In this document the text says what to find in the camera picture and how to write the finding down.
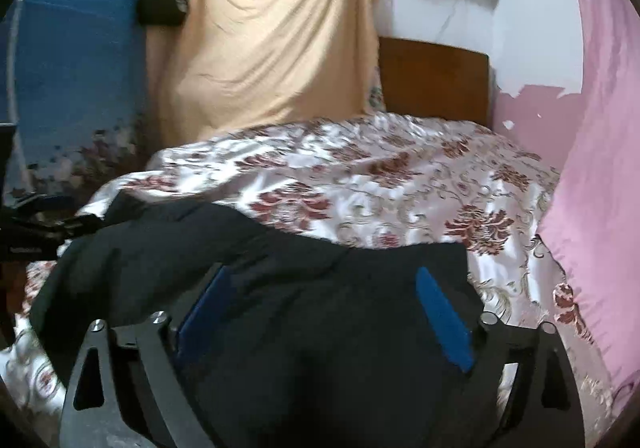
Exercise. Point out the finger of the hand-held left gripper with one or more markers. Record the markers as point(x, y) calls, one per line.
point(50, 203)
point(70, 227)

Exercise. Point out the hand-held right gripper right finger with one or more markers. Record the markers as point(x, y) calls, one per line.
point(445, 323)

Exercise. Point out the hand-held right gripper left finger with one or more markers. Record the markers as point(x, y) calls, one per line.
point(200, 315)

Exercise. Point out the black jacket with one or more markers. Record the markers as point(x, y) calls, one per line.
point(300, 328)

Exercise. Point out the blue fabric wardrobe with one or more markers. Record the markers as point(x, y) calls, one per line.
point(75, 77)

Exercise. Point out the floral satin bedspread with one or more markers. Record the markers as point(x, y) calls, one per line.
point(375, 183)

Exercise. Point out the black tote bag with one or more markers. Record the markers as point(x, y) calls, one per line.
point(162, 2)

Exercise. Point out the pink curtain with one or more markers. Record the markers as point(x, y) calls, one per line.
point(600, 152)

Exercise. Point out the wooden headboard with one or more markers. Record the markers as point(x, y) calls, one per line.
point(435, 80)

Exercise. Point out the yellow hanging cloth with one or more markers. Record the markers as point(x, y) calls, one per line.
point(275, 37)

